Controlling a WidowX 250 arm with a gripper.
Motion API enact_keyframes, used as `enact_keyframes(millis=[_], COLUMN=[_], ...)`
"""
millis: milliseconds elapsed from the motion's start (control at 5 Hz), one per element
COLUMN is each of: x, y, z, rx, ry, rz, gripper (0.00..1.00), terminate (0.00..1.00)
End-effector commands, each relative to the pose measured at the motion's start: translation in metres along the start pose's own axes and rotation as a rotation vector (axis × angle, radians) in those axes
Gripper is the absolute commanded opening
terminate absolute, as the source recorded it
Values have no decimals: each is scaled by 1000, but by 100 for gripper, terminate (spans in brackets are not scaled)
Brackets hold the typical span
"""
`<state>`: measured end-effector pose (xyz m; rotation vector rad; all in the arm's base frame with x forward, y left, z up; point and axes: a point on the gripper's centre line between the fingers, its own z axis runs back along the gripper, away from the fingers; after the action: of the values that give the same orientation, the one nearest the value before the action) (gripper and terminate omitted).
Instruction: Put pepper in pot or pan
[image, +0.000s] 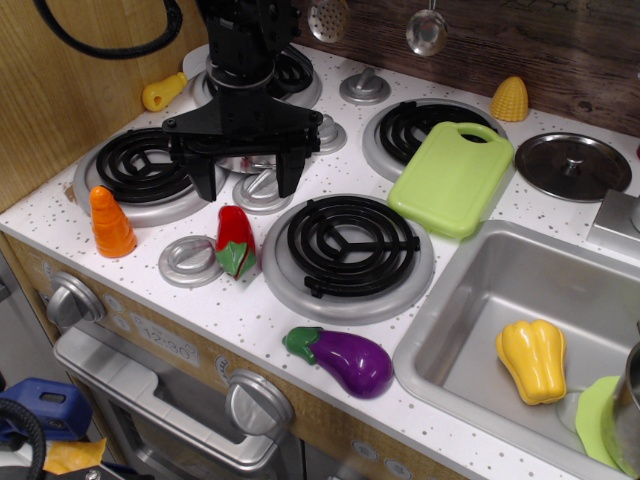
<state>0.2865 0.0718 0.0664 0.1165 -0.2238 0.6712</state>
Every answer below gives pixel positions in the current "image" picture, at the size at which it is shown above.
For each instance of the front right black burner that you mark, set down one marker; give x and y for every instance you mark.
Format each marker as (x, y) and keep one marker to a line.
(347, 260)

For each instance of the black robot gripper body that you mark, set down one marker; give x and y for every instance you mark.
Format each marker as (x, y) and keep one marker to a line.
(242, 122)

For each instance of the silver stovetop knob front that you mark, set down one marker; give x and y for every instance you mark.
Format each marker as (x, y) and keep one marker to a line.
(189, 262)

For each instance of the purple toy eggplant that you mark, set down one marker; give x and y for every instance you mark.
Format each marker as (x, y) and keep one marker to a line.
(359, 365)

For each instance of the back right black burner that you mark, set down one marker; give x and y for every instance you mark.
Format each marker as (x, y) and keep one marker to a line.
(394, 134)

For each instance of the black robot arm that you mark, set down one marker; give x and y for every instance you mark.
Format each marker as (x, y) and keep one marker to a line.
(245, 38)

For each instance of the steel pot lid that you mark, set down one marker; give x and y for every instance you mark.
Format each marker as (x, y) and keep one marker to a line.
(572, 167)

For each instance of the silver oven door handle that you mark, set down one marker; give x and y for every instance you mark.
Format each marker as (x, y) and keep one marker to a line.
(172, 426)

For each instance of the yellow toy bell pepper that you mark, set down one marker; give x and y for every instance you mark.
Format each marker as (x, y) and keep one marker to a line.
(534, 355)

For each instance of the silver stovetop knob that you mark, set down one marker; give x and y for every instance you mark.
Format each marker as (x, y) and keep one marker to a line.
(258, 194)
(365, 88)
(189, 262)
(332, 136)

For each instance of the green plastic plate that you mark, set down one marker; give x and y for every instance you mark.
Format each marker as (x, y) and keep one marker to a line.
(590, 407)

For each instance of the black burner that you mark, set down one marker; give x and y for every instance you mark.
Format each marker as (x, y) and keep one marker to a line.
(394, 134)
(136, 167)
(295, 80)
(347, 260)

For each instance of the red toy chili pepper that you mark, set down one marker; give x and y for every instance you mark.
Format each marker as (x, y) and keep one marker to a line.
(235, 248)

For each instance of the yellow toy corn cob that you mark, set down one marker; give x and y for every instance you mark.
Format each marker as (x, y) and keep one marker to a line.
(510, 101)

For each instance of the silver stovetop knob back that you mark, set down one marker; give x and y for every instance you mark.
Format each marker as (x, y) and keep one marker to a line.
(365, 88)

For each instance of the back left black burner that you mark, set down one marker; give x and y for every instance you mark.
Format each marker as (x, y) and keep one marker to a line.
(295, 80)

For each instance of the steel pot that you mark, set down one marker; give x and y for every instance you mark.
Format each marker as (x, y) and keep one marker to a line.
(620, 418)

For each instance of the silver oven dial left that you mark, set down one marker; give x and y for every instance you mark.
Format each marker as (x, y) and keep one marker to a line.
(72, 302)

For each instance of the orange toy carrot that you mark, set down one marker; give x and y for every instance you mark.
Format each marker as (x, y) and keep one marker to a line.
(113, 233)

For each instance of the silver stovetop knob middle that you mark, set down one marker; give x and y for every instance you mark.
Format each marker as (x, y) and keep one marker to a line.
(258, 194)

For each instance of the hanging steel ladle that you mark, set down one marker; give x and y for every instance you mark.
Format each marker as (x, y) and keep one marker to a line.
(427, 32)

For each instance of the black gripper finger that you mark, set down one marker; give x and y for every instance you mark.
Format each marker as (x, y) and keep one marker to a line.
(201, 172)
(289, 168)

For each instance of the green plastic cutting board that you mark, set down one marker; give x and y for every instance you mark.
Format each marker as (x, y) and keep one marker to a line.
(450, 180)

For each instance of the silver oven dial right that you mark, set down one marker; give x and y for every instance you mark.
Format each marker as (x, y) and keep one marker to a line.
(255, 406)

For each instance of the front left black burner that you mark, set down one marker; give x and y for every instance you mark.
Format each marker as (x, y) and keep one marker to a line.
(136, 167)

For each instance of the yellow cloth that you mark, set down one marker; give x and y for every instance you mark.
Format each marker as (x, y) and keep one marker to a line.
(64, 457)

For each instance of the yellow toy squash piece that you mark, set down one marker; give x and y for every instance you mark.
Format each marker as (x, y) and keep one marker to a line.
(158, 95)

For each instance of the silver stovetop knob centre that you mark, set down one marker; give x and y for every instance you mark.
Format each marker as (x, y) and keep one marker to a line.
(332, 136)

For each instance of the silver faucet base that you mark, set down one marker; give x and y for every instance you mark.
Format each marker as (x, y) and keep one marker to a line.
(616, 225)

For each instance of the hanging perforated steel skimmer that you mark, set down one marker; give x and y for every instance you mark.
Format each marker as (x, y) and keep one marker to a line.
(328, 20)

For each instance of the silver oven dial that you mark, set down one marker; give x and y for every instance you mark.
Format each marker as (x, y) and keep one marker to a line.
(72, 302)
(255, 406)

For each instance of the steel sink basin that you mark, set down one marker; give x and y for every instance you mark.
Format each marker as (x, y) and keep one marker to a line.
(503, 274)

